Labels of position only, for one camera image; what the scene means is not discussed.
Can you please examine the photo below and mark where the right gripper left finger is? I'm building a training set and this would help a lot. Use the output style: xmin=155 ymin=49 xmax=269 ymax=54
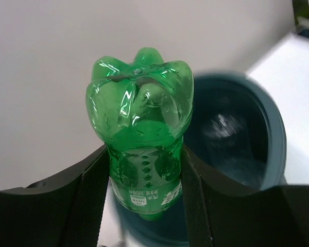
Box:
xmin=0 ymin=146 xmax=110 ymax=246

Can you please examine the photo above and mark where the green plastic bottle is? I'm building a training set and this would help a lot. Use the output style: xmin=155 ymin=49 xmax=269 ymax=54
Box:
xmin=85 ymin=47 xmax=194 ymax=221

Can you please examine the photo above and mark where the dark green plastic bin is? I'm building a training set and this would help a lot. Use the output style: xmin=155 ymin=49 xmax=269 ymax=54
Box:
xmin=116 ymin=73 xmax=286 ymax=246

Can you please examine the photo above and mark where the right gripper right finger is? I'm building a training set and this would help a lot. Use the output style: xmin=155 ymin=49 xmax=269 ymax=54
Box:
xmin=181 ymin=147 xmax=309 ymax=246

